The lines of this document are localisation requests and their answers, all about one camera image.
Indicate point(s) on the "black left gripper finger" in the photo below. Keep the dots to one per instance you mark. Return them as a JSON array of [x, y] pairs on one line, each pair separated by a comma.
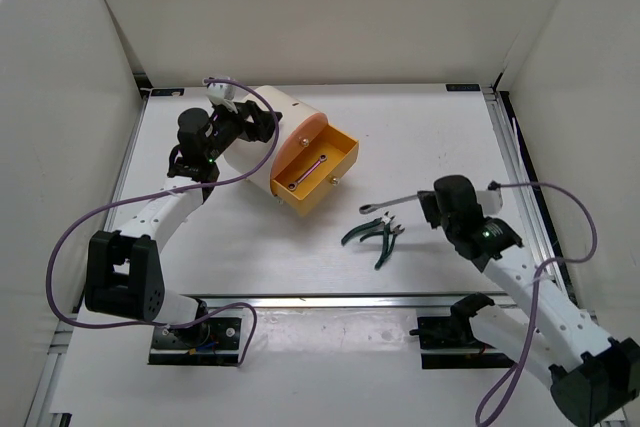
[[259, 132], [262, 119]]

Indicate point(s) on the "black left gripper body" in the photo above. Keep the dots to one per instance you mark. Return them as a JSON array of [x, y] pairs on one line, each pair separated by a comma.
[[228, 129]]

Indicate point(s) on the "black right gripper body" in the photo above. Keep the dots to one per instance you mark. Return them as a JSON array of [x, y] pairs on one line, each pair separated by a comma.
[[431, 211]]

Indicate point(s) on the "cream round drawer cabinet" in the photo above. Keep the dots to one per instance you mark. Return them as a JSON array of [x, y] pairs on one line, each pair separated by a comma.
[[242, 156]]

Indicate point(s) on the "pink top drawer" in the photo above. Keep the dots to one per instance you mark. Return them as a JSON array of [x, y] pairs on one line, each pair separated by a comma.
[[295, 135]]

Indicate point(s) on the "yellow drawer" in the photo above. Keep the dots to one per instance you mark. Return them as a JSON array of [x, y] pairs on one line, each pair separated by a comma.
[[342, 152]]

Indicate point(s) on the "purple small wrench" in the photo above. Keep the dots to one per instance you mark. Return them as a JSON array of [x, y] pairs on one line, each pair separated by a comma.
[[294, 184]]

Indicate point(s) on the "silver ratchet wrench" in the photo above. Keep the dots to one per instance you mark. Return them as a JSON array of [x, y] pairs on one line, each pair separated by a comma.
[[372, 207]]

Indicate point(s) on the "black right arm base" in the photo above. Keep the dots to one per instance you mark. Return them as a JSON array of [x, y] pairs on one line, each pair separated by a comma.
[[442, 347]]

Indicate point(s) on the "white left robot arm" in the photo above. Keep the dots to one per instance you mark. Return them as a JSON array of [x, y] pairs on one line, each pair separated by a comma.
[[124, 276]]

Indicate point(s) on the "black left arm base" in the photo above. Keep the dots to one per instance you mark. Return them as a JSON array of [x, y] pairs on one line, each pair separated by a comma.
[[215, 342]]

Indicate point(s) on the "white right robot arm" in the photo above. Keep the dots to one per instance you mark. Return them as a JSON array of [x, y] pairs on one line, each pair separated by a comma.
[[589, 373]]

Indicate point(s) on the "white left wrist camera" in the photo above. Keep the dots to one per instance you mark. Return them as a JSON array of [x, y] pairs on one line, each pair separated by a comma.
[[220, 92]]

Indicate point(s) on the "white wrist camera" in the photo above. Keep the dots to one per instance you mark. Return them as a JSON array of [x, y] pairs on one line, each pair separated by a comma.
[[490, 199], [220, 92]]

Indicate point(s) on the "green handled pliers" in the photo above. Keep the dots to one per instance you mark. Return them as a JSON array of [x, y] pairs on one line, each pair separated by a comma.
[[368, 229]]

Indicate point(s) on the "green handled side cutters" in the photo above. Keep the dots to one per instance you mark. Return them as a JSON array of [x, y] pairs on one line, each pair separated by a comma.
[[389, 236]]

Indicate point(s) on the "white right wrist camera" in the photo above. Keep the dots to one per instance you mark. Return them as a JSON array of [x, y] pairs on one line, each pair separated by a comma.
[[490, 199]]

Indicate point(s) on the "aluminium frame rail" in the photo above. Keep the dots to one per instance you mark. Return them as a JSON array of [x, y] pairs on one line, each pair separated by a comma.
[[320, 301]]

